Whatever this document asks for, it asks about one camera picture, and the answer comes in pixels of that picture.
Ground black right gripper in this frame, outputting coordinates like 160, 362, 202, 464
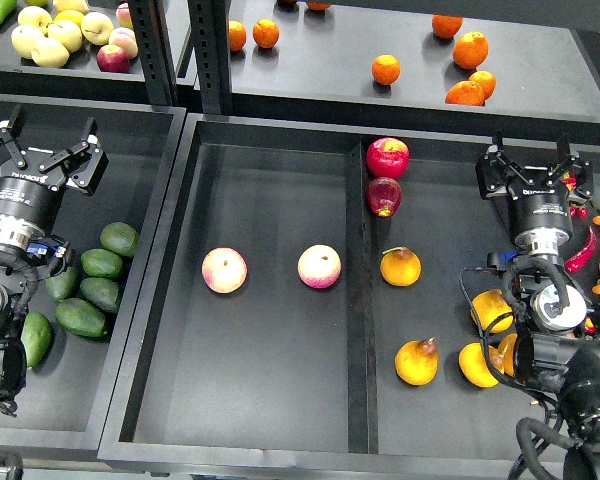
475, 130, 593, 245

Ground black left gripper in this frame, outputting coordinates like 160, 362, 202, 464
0, 104, 108, 235

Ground green avocado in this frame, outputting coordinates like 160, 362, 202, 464
80, 277, 122, 314
100, 222, 139, 258
55, 298, 109, 338
81, 248, 124, 280
21, 311, 53, 369
44, 266, 80, 302

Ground yellow pear with brown top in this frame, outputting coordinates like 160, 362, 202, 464
394, 337, 439, 386

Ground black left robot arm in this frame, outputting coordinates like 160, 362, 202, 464
0, 106, 108, 416

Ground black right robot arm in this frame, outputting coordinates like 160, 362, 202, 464
475, 134, 600, 479

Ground green avocado top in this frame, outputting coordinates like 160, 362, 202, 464
100, 222, 139, 258

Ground yellow pear upper right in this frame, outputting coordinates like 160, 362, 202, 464
471, 289, 514, 334

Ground yellow pear near divider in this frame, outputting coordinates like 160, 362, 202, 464
380, 246, 422, 287

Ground yellow pear lower middle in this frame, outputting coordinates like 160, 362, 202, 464
498, 333, 517, 377

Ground red cherry tomato bunch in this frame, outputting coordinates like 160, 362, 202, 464
561, 172, 588, 220

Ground orange on shelf right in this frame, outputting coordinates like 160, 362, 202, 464
469, 70, 497, 100

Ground black upper right shelf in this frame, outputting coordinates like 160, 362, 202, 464
229, 1, 600, 146

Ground black shelf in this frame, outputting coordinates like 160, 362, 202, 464
229, 1, 600, 146
0, 1, 201, 111

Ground black upper left shelf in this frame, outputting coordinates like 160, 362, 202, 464
0, 1, 201, 111

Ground orange on shelf front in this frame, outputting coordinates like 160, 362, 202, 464
445, 80, 485, 106

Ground red chili pepper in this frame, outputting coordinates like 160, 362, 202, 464
564, 226, 598, 274

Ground pale yellow apple front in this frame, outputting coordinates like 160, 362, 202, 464
31, 37, 70, 68

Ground pale yellow apple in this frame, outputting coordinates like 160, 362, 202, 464
81, 12, 114, 46
47, 20, 83, 54
31, 37, 70, 68
17, 5, 53, 35
11, 25, 45, 60

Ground pale yellow apple left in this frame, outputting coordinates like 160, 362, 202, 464
11, 25, 45, 60

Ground red apple on shelf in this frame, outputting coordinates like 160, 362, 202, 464
96, 44, 131, 74

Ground orange on shelf large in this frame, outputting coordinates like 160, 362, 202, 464
452, 31, 489, 70

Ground pale yellow apple centre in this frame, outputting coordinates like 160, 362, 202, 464
47, 20, 83, 54

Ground pale yellow apple top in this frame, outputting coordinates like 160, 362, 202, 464
17, 5, 53, 35

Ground pale yellow apple right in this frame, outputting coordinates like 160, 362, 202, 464
81, 12, 114, 46

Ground bright red apple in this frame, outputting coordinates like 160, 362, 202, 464
366, 137, 410, 180

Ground pink peach on shelf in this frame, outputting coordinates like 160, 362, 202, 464
109, 27, 138, 60

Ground dark red apple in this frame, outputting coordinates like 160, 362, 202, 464
365, 177, 402, 218

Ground orange on shelf top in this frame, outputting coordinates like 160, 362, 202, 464
431, 14, 463, 40

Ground orange on shelf centre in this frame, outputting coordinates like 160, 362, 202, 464
371, 54, 401, 86

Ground black left tray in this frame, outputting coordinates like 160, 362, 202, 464
0, 95, 185, 461

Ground black shelf post left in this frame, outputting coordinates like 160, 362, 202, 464
128, 0, 177, 106

